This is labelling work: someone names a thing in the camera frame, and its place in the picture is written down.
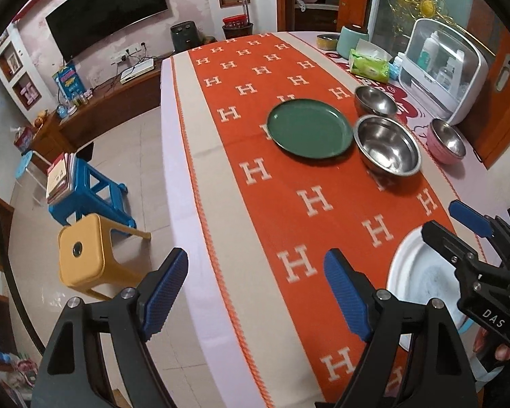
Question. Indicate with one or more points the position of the large steel bowl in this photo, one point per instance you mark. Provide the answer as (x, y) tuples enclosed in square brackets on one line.
[(387, 147)]

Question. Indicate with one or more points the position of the pink steel bowl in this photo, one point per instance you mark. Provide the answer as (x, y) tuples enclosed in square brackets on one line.
[(444, 142)]

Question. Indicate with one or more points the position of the yellow plastic stool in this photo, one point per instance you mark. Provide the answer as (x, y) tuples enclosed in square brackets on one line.
[(86, 258)]

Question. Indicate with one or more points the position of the person's right hand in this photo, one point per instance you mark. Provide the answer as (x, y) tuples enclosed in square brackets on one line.
[(484, 344)]

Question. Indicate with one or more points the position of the black flat television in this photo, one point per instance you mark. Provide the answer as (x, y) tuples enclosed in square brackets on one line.
[(75, 25)]

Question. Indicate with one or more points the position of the blue plastic stool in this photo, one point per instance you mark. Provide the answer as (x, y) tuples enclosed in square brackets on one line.
[(88, 191)]

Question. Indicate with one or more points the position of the wooden TV cabinet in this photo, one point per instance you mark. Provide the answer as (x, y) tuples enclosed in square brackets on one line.
[(111, 105)]

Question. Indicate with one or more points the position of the stack of books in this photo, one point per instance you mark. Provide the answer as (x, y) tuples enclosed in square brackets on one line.
[(60, 178)]

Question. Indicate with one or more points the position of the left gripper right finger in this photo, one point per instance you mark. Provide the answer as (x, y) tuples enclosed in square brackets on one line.
[(438, 372)]

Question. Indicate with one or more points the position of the blue tissue pack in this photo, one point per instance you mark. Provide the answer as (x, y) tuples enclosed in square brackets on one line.
[(394, 71)]

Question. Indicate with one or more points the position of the mint green canister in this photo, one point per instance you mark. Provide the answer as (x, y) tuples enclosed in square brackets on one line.
[(348, 39)]

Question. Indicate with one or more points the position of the white set-top box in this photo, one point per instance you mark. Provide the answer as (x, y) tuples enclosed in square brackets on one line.
[(137, 70)]

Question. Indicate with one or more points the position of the green wet wipes pack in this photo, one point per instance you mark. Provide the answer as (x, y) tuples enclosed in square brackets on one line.
[(369, 67)]

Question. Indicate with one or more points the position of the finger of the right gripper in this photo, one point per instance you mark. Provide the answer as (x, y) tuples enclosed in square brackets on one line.
[(471, 218), (446, 242)]

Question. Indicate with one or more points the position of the small steel bowl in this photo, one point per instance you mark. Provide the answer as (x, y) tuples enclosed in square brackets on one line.
[(371, 101)]

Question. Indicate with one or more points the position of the white round plate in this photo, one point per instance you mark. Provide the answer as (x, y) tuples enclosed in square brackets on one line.
[(418, 274)]

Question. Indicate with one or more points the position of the white cosmetic storage box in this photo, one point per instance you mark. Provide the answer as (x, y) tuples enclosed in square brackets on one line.
[(442, 70)]

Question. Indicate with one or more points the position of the blue picture book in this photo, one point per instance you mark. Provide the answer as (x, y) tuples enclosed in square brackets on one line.
[(69, 82)]

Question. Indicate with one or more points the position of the orange H-pattern table runner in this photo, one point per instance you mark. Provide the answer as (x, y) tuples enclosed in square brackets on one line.
[(256, 222)]

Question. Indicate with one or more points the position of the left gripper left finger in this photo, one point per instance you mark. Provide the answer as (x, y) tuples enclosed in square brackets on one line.
[(73, 373)]

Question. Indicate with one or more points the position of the black air fryer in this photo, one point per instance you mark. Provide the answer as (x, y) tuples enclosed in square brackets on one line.
[(185, 36)]

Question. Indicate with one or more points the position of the green round plate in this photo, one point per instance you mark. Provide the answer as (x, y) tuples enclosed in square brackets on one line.
[(309, 128)]

